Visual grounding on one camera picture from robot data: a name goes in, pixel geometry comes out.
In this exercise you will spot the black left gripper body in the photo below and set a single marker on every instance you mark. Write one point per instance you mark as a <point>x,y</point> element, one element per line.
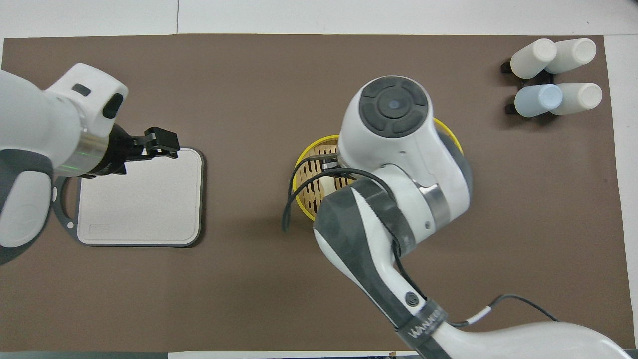
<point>117,152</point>

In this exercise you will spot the cream steamed bun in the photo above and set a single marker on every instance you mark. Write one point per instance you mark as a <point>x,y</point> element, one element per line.
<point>333,188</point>

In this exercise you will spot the yellow rimmed bamboo steamer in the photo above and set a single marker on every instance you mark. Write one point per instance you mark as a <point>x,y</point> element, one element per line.
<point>314,192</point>

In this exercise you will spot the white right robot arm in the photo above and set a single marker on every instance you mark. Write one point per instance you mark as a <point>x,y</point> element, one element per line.
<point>398,149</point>

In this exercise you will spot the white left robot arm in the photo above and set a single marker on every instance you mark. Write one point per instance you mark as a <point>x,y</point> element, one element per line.
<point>30,124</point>

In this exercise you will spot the grey cutting board black rim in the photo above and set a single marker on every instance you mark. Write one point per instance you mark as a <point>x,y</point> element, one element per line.
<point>139,199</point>

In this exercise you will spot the brown table mat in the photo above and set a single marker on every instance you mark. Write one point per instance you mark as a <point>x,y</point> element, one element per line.
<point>249,99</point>

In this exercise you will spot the black cup rack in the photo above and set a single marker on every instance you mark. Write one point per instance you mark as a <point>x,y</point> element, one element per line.
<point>506,67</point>

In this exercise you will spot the light blue plastic cup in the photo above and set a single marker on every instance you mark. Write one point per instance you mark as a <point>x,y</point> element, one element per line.
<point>536,100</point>

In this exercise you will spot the cream plastic cup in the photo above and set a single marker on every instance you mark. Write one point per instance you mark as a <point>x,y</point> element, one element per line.
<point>575,54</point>
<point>580,98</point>
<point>531,59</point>

